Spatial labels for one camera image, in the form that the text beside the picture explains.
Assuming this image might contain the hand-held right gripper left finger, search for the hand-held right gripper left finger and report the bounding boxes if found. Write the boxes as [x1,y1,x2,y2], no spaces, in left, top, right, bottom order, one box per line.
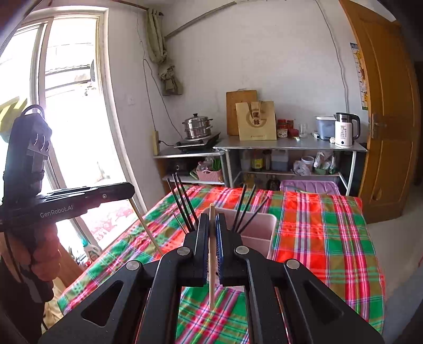
[38,213,212,344]

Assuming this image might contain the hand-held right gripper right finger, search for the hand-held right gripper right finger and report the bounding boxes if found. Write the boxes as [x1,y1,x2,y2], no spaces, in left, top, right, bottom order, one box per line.
[215,213,385,344]

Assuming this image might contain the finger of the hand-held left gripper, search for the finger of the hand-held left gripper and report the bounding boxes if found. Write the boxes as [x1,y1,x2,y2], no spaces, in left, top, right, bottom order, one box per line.
[43,182,135,208]

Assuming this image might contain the pink plastic utensil basket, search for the pink plastic utensil basket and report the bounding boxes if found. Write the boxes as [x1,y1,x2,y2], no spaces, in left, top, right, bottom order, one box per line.
[201,207,277,260]

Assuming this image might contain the wooden chopstick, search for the wooden chopstick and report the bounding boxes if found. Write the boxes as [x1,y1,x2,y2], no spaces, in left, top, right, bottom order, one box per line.
[208,204,217,311]
[130,198,164,255]

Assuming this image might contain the person's left forearm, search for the person's left forearm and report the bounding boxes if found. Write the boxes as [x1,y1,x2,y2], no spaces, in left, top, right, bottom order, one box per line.
[0,258,55,344]

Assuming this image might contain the person's left hand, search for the person's left hand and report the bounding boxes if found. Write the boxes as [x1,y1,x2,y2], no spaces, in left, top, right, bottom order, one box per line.
[30,221,62,282]

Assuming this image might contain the white detergent bottle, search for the white detergent bottle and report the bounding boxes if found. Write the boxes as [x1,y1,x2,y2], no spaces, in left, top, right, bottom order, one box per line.
[82,240,102,262]

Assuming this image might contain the pink woven basket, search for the pink woven basket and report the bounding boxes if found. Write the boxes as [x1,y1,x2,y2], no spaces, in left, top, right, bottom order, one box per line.
[196,165,223,182]

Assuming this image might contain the plaid tablecloth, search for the plaid tablecloth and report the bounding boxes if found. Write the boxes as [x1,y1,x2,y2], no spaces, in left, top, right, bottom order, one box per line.
[61,185,385,344]

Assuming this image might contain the black induction cooker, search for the black induction cooker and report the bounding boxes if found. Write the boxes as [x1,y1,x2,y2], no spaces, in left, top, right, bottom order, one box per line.
[174,132,221,153]

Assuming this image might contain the clear plastic oil jug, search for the clear plastic oil jug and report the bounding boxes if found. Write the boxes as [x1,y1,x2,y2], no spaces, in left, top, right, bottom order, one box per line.
[270,150,289,171]

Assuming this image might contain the purple plastic bin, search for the purple plastic bin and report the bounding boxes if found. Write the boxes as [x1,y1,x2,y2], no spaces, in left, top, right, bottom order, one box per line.
[280,179,341,196]

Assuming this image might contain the steel steamer pot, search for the steel steamer pot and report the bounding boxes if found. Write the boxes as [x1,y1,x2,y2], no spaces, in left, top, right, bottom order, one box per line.
[182,113,214,139]

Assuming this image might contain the tall steel table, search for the tall steel table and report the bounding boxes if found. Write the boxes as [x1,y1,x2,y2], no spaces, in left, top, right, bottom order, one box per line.
[213,136,368,197]

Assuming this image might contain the brown paper bag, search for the brown paper bag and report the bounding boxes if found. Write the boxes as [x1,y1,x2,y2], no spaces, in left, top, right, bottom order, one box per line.
[235,101,277,141]

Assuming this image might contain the crumpled plastic bags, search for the crumpled plastic bags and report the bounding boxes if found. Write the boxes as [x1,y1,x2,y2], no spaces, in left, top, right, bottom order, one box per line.
[313,150,339,175]

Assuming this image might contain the wooden cutting board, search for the wooden cutting board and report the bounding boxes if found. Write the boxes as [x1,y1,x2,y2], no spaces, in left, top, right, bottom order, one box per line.
[226,90,258,136]

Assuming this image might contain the white lidded container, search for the white lidded container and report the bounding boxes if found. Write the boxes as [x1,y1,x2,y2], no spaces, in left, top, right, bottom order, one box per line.
[315,116,336,140]

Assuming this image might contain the tied beige curtain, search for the tied beige curtain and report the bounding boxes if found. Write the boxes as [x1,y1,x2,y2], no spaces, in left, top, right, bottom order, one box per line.
[145,7,184,96]

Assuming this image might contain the white electric kettle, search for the white electric kettle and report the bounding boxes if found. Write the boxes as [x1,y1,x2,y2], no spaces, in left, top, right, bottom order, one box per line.
[333,112,361,148]

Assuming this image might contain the wooden door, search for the wooden door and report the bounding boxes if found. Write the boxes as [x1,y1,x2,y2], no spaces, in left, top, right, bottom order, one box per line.
[339,0,423,225]

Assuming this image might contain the white window frame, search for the white window frame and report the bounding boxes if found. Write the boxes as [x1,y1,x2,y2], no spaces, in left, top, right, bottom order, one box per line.
[0,7,149,252]

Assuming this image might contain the grey wall pipe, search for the grey wall pipe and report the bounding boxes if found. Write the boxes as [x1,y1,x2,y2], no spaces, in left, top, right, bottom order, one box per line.
[164,0,239,40]

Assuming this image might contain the metal door handle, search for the metal door handle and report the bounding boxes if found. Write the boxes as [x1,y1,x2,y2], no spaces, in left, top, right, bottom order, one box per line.
[370,112,387,139]

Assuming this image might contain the wall calendar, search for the wall calendar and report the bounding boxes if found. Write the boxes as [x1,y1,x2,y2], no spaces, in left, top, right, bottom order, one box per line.
[350,42,369,111]

